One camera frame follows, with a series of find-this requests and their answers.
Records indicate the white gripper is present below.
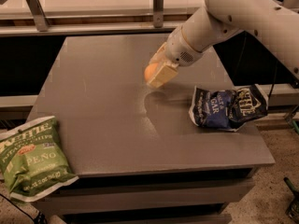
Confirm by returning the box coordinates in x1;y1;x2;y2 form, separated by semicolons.
147;26;203;88

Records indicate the orange ball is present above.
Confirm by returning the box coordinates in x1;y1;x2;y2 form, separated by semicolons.
144;63;158;82

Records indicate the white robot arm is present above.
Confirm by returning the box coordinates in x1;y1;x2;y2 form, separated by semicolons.
144;0;299;88

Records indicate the blue salt vinegar chip bag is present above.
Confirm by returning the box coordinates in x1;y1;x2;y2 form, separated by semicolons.
189;84;268;132

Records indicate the green jalapeno chip bag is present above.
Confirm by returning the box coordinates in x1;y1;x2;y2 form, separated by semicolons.
0;116;78;203

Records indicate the grey table with shelves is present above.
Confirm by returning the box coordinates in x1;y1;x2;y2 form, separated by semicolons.
31;35;274;224

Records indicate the dark object floor right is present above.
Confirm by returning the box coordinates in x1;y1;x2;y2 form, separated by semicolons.
284;177;299;224

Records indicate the middle metal bracket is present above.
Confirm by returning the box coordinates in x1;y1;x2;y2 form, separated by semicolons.
152;0;164;28

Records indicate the metal bracket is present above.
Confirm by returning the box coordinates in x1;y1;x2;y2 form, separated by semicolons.
152;0;164;28
25;0;49;32

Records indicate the metal counter rail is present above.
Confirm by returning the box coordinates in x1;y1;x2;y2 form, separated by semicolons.
0;7;197;37

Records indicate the left metal bracket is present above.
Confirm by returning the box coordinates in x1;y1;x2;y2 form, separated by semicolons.
25;0;49;32

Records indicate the black cable floor left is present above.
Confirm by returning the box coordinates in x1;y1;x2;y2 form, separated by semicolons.
1;194;48;224

